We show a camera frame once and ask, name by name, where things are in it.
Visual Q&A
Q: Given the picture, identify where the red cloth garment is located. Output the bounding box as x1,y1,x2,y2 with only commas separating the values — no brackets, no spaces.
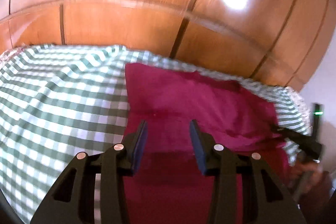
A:
124,63,289,223

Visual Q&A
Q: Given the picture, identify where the person's right hand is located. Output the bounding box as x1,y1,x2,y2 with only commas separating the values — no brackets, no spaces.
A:
287,159,332,195

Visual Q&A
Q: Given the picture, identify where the green white checkered bedsheet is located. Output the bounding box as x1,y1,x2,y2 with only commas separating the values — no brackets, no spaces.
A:
0,44,312,223

